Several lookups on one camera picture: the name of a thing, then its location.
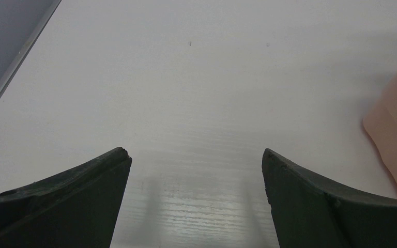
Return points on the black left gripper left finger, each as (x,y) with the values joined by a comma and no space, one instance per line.
(75,208)

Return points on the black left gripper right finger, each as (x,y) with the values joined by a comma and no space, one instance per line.
(310,210)

